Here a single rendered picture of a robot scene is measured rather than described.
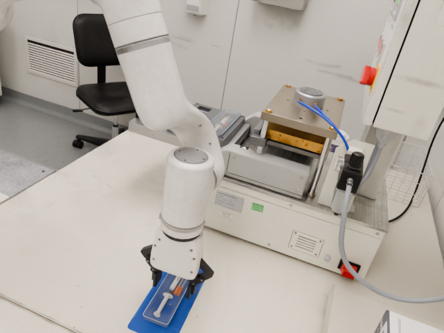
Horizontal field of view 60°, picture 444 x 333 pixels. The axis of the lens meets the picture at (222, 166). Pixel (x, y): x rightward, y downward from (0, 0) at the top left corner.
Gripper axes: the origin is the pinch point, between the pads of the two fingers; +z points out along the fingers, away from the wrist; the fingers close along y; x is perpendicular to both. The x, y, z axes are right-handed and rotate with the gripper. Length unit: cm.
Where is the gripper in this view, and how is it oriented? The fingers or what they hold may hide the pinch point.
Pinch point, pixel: (174, 283)
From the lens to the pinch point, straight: 86.8
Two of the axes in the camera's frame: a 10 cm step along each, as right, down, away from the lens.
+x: 2.9, -4.3, 8.6
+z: -1.6, 8.6, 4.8
